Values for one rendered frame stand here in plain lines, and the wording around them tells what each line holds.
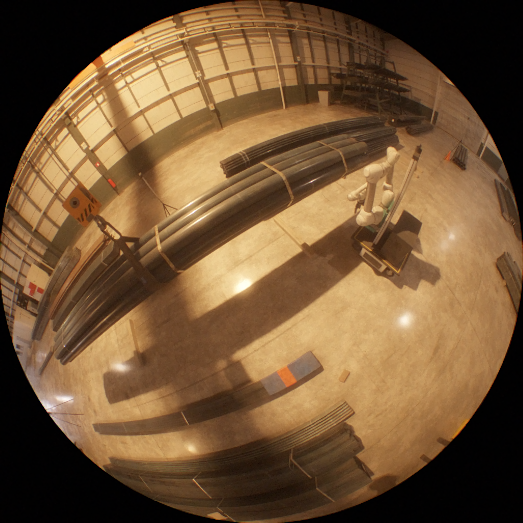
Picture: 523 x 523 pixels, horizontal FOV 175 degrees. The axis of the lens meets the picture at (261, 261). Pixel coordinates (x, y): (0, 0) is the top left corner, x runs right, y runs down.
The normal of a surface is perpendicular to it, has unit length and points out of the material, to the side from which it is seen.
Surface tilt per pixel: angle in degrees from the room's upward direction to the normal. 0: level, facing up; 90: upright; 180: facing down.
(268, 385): 0
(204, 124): 90
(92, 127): 90
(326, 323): 0
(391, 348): 0
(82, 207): 90
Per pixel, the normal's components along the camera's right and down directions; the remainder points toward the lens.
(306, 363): -0.19, -0.47
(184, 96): 0.53, 0.69
